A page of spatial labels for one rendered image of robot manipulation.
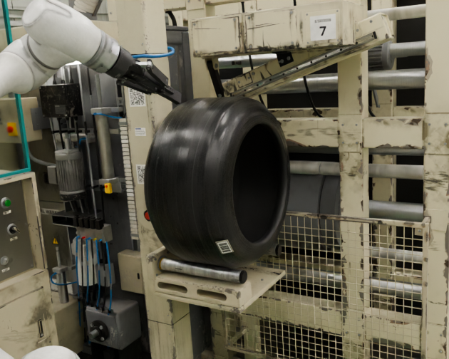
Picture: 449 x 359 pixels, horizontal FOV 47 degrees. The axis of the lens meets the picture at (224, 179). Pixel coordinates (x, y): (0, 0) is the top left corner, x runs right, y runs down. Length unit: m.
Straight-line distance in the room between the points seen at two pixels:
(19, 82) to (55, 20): 0.18
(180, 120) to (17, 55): 0.63
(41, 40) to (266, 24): 0.95
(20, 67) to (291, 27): 0.98
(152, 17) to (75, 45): 0.76
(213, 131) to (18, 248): 0.86
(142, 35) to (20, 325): 1.11
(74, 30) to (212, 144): 0.59
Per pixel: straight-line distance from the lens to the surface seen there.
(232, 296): 1.77
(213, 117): 1.65
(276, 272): 2.06
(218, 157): 1.58
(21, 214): 2.03
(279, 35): 1.91
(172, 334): 2.14
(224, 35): 2.02
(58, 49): 1.23
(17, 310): 2.02
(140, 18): 1.91
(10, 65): 1.28
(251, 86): 2.11
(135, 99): 1.94
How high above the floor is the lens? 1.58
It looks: 12 degrees down
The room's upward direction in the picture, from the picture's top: 4 degrees counter-clockwise
